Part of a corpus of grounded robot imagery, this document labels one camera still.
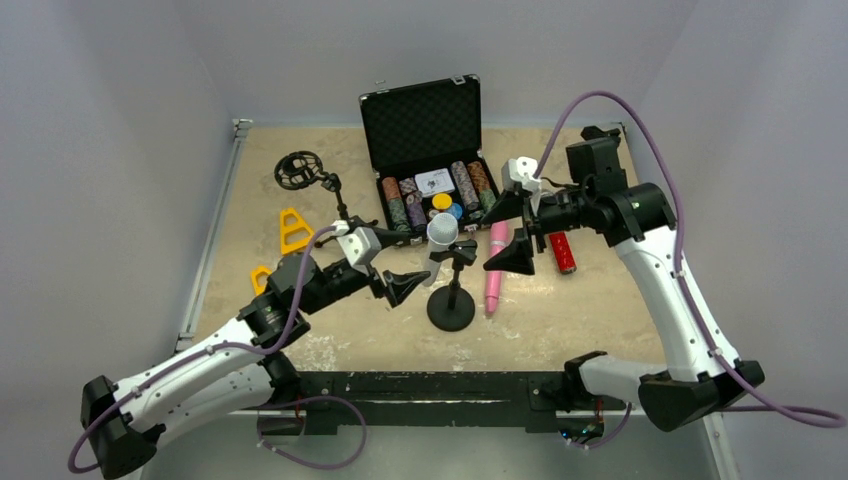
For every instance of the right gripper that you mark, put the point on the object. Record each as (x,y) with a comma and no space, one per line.
(525,219)

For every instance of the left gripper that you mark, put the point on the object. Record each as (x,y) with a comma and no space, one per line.
(378,266)

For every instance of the red glitter microphone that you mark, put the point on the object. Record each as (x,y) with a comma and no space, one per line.
(562,252)

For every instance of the white microphone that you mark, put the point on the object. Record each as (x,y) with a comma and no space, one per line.
(442,231)

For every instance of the black round-base mic stand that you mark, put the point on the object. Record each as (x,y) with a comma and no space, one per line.
(451,308)

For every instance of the black tripod shock-mount stand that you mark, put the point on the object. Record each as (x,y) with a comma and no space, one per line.
(301,169)

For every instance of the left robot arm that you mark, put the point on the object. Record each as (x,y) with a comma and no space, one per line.
(240,365)

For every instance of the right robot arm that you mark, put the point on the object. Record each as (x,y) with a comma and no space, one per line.
(702,372)

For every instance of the yellow triangle stand upper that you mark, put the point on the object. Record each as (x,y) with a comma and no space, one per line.
(295,233)

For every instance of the yellow triangle stand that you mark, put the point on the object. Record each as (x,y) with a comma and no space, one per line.
(259,277)
(295,233)

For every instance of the black rear round-base stand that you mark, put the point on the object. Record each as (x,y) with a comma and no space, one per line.
(593,132)

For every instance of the yellow triangle stand lower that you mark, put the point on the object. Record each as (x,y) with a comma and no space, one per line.
(259,277)

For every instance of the pink microphone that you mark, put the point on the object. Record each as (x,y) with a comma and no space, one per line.
(499,236)

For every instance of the black poker chip case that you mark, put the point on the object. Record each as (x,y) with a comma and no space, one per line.
(421,128)

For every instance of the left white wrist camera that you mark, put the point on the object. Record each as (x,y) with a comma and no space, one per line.
(359,243)

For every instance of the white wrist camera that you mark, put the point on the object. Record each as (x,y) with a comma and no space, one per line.
(359,243)
(519,177)

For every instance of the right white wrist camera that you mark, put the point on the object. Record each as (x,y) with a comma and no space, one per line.
(519,177)

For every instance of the black front mounting rail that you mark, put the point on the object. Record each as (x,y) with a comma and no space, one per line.
(535,401)

